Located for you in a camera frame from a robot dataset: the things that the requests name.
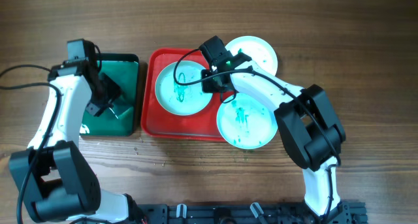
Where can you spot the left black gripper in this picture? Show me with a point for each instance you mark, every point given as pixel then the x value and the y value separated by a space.
pixel 96 108

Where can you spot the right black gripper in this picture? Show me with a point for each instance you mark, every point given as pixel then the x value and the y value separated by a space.
pixel 208 87

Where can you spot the white plate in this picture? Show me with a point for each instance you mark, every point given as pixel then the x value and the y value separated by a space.
pixel 181 100

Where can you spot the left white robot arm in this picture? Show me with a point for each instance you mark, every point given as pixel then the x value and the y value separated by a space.
pixel 54 180

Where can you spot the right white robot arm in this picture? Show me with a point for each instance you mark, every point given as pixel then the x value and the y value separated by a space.
pixel 310 130

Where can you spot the dark green water tray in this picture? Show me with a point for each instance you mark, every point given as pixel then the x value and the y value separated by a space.
pixel 120 73

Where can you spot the red plastic tray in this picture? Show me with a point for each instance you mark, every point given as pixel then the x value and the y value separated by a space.
pixel 156 121

